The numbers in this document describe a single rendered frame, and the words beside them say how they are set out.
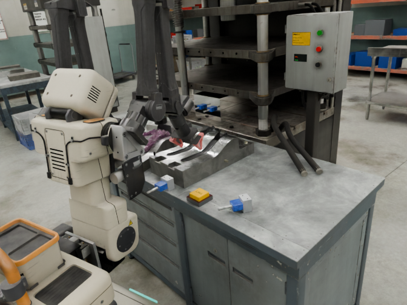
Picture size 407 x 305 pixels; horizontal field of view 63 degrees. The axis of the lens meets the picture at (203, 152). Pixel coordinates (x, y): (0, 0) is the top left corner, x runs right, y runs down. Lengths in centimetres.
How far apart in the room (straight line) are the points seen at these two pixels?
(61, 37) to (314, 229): 118
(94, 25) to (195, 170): 449
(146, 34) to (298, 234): 84
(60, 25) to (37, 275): 90
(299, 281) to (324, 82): 108
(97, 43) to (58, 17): 434
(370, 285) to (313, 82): 122
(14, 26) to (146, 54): 748
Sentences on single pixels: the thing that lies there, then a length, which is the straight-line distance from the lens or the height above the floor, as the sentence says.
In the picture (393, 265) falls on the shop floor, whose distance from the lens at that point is 245.
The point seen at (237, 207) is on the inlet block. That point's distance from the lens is 130.
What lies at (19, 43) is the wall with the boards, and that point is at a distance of 855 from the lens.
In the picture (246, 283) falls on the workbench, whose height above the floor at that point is 48.
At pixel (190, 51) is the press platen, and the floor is 127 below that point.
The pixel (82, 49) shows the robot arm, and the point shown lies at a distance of 151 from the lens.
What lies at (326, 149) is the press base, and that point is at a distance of 276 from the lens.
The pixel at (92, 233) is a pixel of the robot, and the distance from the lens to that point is 139.
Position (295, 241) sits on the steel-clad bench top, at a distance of 119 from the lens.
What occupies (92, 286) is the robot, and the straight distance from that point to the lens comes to 112.
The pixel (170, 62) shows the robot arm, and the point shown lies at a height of 137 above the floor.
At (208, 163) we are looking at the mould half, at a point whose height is 87.
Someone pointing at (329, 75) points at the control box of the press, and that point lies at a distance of 190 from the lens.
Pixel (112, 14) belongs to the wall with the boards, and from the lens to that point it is 927.
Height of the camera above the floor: 154
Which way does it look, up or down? 24 degrees down
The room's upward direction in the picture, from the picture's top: 5 degrees counter-clockwise
